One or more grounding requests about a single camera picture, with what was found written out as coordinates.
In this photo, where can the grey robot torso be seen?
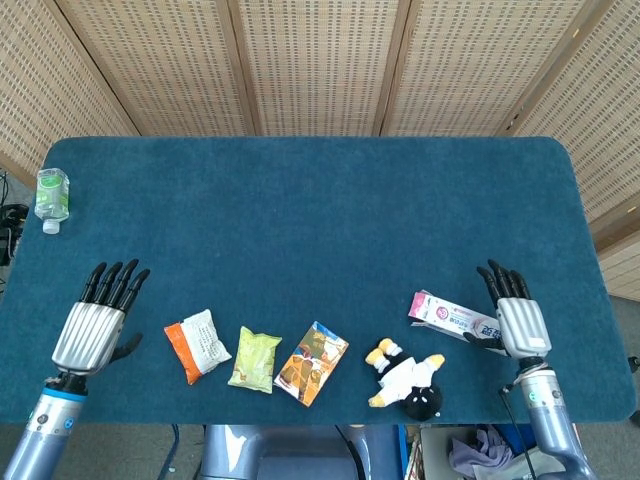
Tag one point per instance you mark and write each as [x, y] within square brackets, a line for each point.
[280, 452]

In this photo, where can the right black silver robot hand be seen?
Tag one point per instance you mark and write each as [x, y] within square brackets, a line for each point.
[522, 325]

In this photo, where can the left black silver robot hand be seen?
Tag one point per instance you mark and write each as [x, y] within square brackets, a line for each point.
[90, 332]

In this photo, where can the black floor equipment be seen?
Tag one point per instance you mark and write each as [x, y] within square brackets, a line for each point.
[10, 230]

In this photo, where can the blue table mat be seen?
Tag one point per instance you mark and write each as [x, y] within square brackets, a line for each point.
[310, 210]

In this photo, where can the penguin plush toy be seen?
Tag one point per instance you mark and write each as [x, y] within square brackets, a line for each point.
[405, 380]

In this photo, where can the clear plastic bottle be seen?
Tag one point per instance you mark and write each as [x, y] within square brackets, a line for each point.
[51, 197]

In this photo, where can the grey storage bin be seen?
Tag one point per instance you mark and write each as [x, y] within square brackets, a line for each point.
[435, 450]

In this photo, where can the orange cookie box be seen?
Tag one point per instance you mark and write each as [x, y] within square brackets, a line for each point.
[310, 365]

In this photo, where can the orange white snack packet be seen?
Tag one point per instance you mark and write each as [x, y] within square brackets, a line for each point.
[200, 345]

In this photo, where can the white pink toothpaste box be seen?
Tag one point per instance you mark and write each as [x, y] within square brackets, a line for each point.
[450, 315]

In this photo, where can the green snack packet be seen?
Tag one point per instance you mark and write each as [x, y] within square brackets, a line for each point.
[254, 360]

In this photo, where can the purple cloth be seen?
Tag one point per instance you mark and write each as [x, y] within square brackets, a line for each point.
[475, 450]

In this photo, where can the woven wooden folding screen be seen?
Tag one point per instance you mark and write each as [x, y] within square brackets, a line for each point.
[320, 65]

